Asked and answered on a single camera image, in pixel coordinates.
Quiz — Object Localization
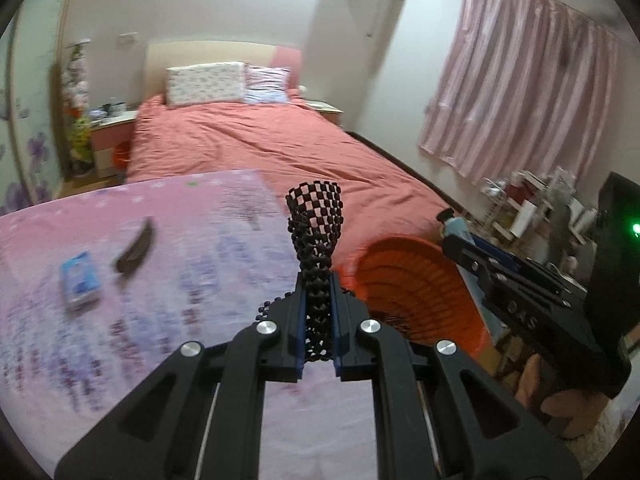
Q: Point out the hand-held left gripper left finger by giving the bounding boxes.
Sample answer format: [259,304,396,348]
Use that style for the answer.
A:
[54,275,307,480]

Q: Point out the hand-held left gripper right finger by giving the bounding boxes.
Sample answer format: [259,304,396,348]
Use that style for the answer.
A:
[330,275,584,480]

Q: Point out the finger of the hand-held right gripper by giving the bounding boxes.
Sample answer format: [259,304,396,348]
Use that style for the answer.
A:
[469,238,588,306]
[442,235,607,357]

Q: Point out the pale blue tube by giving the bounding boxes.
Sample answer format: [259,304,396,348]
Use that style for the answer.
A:
[435,209,474,247]

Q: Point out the orange plastic basket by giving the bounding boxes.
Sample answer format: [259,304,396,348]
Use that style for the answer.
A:
[344,237,489,357]

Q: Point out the black white checkered sock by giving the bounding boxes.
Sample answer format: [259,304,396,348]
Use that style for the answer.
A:
[257,180,347,364]

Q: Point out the person's right hand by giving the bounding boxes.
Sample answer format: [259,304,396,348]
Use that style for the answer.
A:
[515,351,609,442]

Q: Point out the white storage rack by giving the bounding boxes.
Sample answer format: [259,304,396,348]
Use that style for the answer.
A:
[479,166,602,262]

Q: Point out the pink purple printed blanket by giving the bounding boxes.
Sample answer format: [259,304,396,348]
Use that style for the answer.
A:
[0,169,452,480]

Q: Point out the dark brown curved object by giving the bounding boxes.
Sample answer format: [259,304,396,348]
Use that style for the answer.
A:
[110,215,159,277]

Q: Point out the salmon bed duvet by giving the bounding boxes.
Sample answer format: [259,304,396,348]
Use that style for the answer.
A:
[125,92,454,272]

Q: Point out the pink curtain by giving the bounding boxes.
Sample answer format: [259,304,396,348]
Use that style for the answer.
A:
[418,0,624,187]

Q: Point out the beige bedside table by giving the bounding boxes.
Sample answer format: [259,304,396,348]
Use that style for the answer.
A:
[304,98,346,129]

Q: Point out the blue tissue packet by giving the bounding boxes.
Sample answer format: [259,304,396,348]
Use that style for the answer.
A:
[58,250,103,311]

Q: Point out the striped pink pillow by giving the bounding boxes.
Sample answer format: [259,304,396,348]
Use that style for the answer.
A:
[243,64,292,106]

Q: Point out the orange plastic container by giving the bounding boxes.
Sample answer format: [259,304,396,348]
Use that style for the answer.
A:
[113,140,134,171]

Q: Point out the floral white pillow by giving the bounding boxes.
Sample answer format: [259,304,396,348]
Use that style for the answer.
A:
[164,61,247,108]

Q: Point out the pink white nightstand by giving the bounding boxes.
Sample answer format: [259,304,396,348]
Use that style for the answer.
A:
[88,109,141,179]

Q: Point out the beige pink headboard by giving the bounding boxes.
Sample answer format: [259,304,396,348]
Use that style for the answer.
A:
[143,40,304,107]

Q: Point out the hanging stuffed toys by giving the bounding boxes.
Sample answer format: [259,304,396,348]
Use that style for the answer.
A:
[60,42,96,177]

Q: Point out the flower print wardrobe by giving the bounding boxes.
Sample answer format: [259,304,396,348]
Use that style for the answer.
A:
[0,0,77,217]

